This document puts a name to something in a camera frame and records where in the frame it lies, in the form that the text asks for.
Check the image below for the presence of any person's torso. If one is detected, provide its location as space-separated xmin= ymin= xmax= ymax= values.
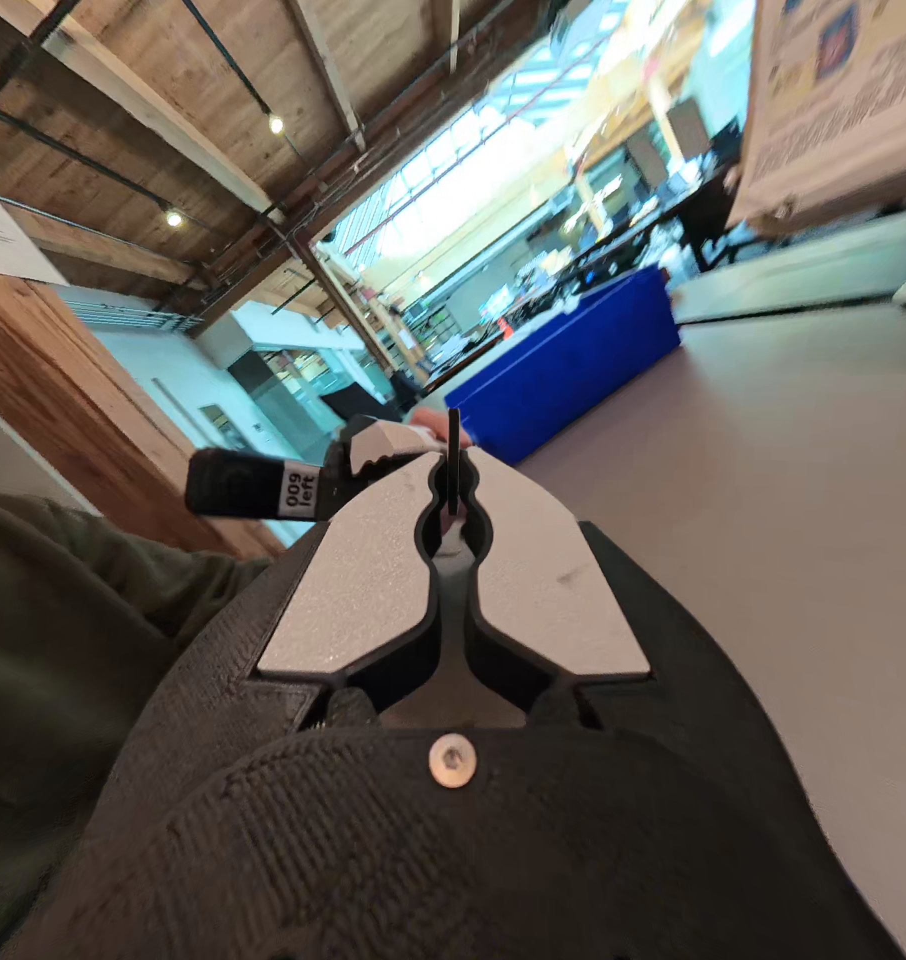
xmin=0 ymin=622 xmax=184 ymax=960

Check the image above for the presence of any person's left forearm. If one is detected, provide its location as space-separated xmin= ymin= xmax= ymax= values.
xmin=0 ymin=491 xmax=274 ymax=654

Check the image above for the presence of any wooden sign board with paper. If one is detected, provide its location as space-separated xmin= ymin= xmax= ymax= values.
xmin=726 ymin=0 xmax=906 ymax=235

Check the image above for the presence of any white paper notice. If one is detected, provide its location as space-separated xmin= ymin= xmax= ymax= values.
xmin=0 ymin=172 xmax=69 ymax=288

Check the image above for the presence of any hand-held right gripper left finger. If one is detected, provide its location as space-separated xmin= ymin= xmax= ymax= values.
xmin=256 ymin=452 xmax=441 ymax=710

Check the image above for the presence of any blue storage bin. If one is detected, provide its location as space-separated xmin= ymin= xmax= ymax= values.
xmin=444 ymin=264 xmax=683 ymax=466

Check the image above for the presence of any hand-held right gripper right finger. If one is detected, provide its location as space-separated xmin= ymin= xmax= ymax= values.
xmin=464 ymin=447 xmax=653 ymax=710

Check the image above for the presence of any person's left hand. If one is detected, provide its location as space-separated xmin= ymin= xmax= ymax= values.
xmin=408 ymin=407 xmax=477 ymax=451

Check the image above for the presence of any wide wooden post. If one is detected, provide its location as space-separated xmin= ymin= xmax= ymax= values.
xmin=0 ymin=273 xmax=285 ymax=556

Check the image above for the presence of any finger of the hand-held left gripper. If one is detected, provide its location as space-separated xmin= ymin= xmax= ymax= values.
xmin=348 ymin=420 xmax=441 ymax=477

